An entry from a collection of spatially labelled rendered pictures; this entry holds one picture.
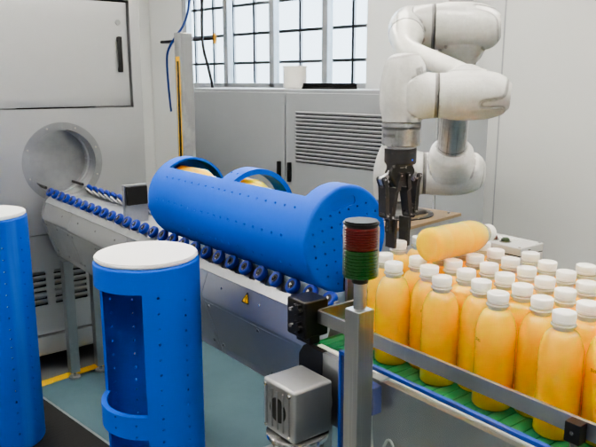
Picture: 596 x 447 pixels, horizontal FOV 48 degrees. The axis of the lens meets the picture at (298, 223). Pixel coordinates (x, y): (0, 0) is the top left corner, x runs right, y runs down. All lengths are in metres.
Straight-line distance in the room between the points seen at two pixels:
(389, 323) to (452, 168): 1.05
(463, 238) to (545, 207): 3.15
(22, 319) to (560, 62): 3.40
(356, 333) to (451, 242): 0.36
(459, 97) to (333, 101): 2.36
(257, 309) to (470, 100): 0.82
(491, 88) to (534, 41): 3.08
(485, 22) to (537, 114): 2.57
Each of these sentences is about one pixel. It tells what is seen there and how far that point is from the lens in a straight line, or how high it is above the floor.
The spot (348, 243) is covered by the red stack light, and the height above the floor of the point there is 1.22.
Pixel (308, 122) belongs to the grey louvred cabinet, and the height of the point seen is 1.25.
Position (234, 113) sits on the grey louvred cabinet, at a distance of 4.47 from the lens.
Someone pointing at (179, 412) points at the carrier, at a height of 0.62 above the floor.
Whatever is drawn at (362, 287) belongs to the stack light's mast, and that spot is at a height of 1.14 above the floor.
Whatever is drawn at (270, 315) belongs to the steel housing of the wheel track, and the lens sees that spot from 1.85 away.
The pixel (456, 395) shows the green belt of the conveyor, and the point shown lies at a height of 0.90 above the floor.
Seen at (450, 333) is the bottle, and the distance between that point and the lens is 1.35.
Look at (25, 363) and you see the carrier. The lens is 2.68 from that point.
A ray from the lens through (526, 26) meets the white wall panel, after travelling 4.65.
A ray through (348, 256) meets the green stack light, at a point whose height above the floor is 1.20.
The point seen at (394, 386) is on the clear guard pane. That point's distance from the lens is 1.32.
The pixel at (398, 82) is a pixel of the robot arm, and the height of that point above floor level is 1.49.
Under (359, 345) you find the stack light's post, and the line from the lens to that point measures 1.20.
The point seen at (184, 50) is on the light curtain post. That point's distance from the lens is 3.04.
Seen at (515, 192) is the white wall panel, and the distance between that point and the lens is 4.69.
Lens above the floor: 1.49
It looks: 12 degrees down
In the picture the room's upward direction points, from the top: straight up
